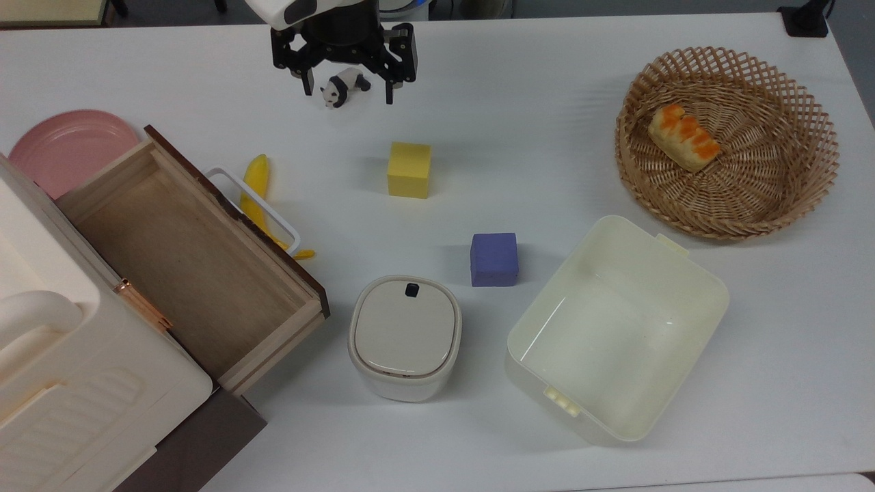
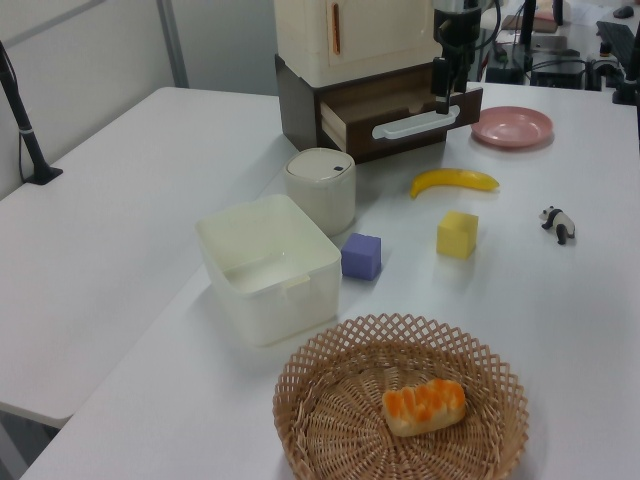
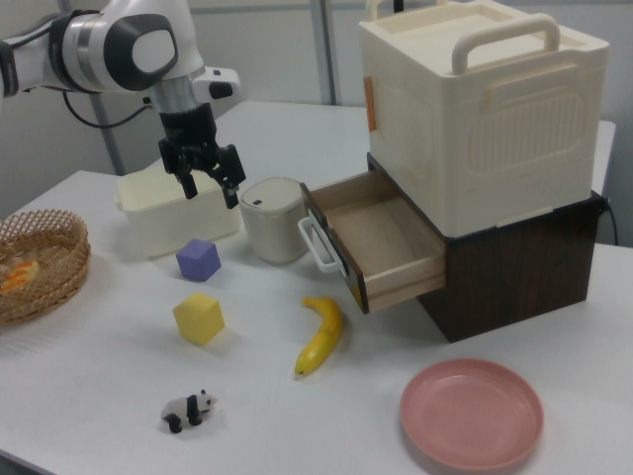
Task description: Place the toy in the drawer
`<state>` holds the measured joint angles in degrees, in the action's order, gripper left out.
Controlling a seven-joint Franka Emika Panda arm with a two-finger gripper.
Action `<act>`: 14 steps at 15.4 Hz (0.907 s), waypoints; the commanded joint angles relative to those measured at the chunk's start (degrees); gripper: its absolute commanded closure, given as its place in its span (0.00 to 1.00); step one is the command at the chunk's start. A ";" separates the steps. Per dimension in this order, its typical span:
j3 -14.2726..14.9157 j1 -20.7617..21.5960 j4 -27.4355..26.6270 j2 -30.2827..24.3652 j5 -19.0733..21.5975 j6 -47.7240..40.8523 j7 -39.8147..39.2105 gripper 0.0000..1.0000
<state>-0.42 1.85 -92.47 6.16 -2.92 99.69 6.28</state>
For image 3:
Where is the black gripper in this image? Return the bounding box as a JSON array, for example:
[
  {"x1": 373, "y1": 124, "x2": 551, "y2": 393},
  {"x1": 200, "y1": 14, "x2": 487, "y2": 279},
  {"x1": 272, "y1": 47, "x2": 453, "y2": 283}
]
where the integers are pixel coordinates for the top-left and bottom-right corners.
[{"x1": 157, "y1": 101, "x2": 247, "y2": 210}]

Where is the black white panda toy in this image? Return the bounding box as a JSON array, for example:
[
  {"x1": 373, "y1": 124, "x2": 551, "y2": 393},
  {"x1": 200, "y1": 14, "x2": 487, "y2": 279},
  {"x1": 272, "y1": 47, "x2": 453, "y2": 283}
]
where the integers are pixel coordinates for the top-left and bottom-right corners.
[{"x1": 161, "y1": 389, "x2": 221, "y2": 434}]

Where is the wooden drawer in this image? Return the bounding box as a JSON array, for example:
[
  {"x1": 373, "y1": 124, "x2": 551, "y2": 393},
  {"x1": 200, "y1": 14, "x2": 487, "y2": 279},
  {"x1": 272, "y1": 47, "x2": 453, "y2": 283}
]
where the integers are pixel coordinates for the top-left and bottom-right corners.
[{"x1": 300, "y1": 167, "x2": 446, "y2": 316}]

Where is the yellow toy banana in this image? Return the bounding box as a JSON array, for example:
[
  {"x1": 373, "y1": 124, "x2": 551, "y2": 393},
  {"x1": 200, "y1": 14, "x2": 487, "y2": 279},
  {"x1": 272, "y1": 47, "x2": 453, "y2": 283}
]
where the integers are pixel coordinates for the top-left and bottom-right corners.
[{"x1": 295, "y1": 295, "x2": 343, "y2": 381}]

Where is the orange striped toy bread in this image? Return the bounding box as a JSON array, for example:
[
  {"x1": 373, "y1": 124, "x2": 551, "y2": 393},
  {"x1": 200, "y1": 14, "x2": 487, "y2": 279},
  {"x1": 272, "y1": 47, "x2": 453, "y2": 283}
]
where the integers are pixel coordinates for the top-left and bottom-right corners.
[{"x1": 0, "y1": 259, "x2": 41, "y2": 294}]

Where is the cream open plastic bin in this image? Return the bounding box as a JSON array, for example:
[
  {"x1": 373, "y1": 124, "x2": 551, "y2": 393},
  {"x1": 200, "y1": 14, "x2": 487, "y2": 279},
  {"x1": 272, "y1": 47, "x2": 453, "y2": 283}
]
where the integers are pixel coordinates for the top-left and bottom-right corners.
[{"x1": 115, "y1": 165, "x2": 243, "y2": 259}]

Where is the beige lidded mini trash can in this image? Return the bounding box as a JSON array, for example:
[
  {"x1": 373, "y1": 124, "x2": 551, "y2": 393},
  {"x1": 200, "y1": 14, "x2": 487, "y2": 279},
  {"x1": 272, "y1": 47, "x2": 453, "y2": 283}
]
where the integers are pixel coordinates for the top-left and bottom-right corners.
[{"x1": 238, "y1": 176, "x2": 311, "y2": 266}]

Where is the purple foam cube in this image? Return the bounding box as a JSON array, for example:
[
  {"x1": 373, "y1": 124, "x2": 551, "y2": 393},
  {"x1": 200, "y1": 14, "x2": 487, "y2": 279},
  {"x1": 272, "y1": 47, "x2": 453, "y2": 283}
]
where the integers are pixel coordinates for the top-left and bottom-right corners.
[{"x1": 175, "y1": 238, "x2": 222, "y2": 284}]

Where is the yellow foam cube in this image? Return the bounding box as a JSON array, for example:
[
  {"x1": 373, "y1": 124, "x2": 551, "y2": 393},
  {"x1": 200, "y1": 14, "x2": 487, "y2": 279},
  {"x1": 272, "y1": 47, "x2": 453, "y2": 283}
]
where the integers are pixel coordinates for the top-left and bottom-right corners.
[{"x1": 171, "y1": 291, "x2": 226, "y2": 346}]

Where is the copper orange box latch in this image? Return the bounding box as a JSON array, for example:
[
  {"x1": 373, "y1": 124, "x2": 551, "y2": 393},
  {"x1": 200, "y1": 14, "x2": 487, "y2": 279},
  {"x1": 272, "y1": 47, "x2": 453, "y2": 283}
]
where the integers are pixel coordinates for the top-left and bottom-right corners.
[{"x1": 363, "y1": 74, "x2": 379, "y2": 134}]

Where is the woven wicker basket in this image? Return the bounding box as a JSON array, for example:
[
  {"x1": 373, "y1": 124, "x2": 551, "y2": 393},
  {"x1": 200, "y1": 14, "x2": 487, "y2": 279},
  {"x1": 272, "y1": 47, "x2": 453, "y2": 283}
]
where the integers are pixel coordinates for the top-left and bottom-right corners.
[{"x1": 0, "y1": 209, "x2": 92, "y2": 326}]

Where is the dark brown wooden cabinet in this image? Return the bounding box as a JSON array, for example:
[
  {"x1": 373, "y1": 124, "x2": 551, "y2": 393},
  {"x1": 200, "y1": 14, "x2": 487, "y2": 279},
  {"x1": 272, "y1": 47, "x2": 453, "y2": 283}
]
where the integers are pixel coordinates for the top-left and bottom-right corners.
[{"x1": 365, "y1": 151, "x2": 608, "y2": 343}]

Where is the pink plastic plate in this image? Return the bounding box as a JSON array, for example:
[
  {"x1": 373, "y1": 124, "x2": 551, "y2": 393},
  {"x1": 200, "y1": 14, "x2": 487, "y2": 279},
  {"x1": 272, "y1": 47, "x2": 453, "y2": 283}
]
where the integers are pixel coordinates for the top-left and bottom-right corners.
[{"x1": 400, "y1": 358, "x2": 545, "y2": 470}]

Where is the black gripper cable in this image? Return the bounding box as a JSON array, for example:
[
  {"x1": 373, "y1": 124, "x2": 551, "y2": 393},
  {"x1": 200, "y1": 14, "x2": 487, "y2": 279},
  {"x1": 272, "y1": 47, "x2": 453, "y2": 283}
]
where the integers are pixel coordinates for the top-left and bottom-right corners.
[{"x1": 61, "y1": 90, "x2": 150, "y2": 131}]

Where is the white drawer handle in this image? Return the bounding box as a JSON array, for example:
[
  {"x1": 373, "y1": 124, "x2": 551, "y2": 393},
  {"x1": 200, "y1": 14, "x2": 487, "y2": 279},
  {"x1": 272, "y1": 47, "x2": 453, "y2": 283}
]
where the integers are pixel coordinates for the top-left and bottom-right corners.
[{"x1": 297, "y1": 210, "x2": 345, "y2": 273}]

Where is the cream storage box with handle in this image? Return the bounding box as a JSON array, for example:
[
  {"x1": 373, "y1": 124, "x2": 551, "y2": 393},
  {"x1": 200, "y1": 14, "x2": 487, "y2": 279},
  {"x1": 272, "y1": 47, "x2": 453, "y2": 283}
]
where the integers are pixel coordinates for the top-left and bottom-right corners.
[{"x1": 358, "y1": 0, "x2": 609, "y2": 238}]

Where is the black power cable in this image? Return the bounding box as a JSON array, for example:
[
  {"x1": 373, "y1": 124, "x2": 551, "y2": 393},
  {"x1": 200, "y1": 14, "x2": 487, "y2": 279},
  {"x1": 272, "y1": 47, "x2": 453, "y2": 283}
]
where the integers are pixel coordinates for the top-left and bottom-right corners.
[{"x1": 599, "y1": 194, "x2": 620, "y2": 246}]

